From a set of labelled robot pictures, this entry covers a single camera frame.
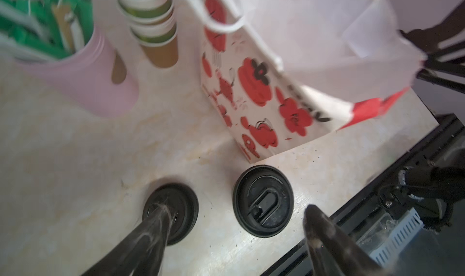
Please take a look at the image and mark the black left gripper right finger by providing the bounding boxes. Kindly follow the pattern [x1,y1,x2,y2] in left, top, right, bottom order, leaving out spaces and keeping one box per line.
[303,205,389,276]

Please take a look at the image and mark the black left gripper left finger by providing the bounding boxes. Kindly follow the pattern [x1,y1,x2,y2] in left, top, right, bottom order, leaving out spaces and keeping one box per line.
[83,204,173,276]

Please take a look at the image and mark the black plastic cup lid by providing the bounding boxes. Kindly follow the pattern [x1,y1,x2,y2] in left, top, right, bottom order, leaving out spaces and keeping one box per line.
[232,165,294,238]

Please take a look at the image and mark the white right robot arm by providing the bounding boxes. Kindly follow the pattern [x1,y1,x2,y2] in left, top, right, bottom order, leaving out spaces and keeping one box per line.
[377,165,465,232]

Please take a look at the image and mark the red white paper takeout bag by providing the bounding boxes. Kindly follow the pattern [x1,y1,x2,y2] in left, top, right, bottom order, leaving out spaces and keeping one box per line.
[185,0,425,163]

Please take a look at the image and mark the stack of black cup lids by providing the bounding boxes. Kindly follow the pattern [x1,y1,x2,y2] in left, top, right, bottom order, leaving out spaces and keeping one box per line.
[142,182,199,246]

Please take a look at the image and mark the pink plastic straw holder cup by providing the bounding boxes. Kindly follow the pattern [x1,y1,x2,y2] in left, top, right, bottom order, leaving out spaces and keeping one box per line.
[18,26,139,117]

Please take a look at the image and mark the stack of green paper cups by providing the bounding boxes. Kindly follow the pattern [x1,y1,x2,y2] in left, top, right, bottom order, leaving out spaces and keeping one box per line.
[117,0,179,69]

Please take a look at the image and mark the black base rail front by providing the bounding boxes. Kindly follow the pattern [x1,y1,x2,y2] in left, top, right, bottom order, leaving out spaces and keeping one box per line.
[259,114,465,276]

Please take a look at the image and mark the white slotted cable duct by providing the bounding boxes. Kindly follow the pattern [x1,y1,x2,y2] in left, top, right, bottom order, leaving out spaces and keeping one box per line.
[369,208,424,268]

